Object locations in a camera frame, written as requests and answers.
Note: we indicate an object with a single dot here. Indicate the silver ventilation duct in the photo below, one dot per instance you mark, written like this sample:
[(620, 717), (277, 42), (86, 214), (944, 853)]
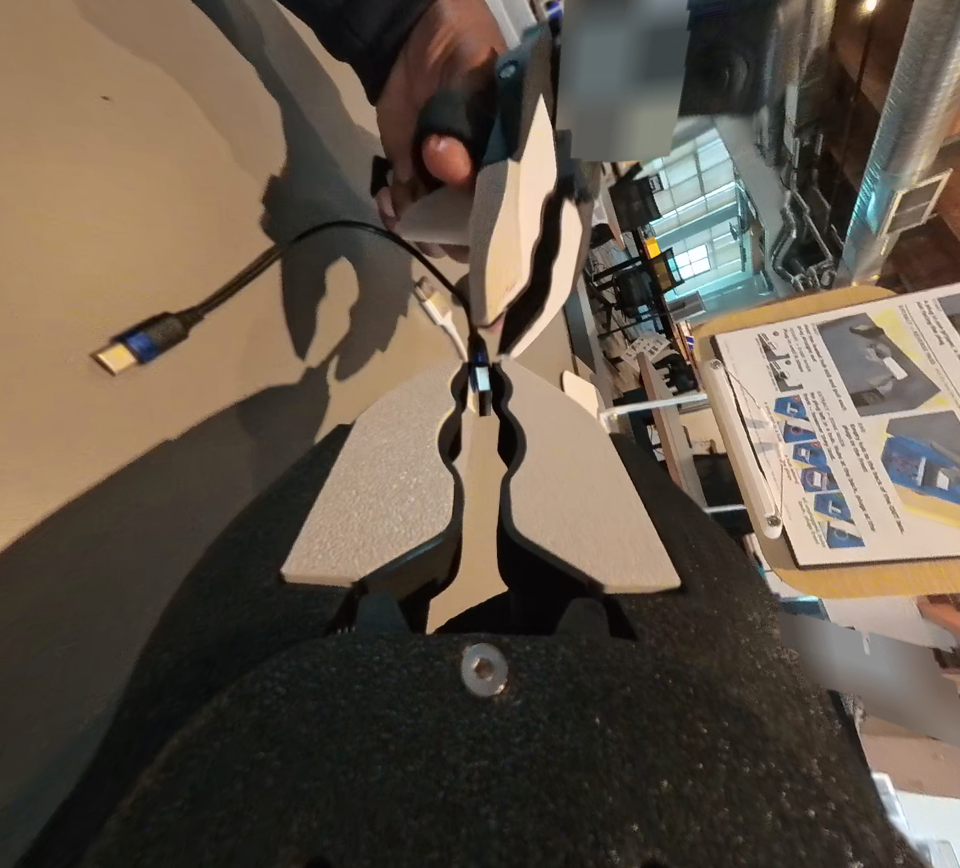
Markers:
[(915, 58)]

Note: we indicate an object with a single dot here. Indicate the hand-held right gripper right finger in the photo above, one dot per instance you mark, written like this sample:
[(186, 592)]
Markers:
[(585, 493)]

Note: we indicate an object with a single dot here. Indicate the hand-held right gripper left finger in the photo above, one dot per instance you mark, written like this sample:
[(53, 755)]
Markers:
[(383, 493)]

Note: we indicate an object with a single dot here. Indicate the person's left hand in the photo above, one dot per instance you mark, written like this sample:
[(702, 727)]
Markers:
[(435, 51)]

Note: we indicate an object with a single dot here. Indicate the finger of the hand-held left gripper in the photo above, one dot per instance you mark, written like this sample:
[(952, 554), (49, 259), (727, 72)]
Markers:
[(563, 276), (510, 208)]

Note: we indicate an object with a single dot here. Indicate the printed paper sheets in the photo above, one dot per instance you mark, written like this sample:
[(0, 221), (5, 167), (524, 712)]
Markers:
[(840, 418)]

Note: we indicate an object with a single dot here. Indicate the white document stand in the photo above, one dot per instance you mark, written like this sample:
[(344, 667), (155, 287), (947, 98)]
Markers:
[(810, 580)]

